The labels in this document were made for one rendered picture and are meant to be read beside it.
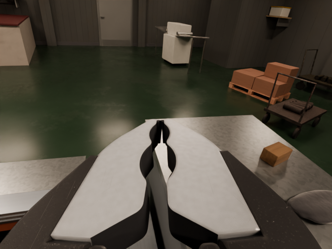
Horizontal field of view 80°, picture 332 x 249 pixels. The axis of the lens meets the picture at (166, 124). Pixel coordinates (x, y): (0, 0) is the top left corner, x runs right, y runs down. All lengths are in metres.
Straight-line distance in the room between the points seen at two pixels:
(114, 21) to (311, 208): 8.69
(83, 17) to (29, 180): 7.95
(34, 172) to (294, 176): 1.15
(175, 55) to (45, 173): 5.55
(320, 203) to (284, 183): 0.11
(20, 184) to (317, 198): 1.18
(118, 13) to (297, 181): 8.60
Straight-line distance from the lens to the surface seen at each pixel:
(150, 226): 0.80
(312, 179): 0.88
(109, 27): 8.93
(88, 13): 8.82
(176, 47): 6.29
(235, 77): 5.04
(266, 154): 0.84
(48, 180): 1.16
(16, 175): 1.25
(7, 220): 0.96
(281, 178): 0.81
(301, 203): 0.72
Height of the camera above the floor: 1.52
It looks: 30 degrees down
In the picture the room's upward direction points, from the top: 6 degrees clockwise
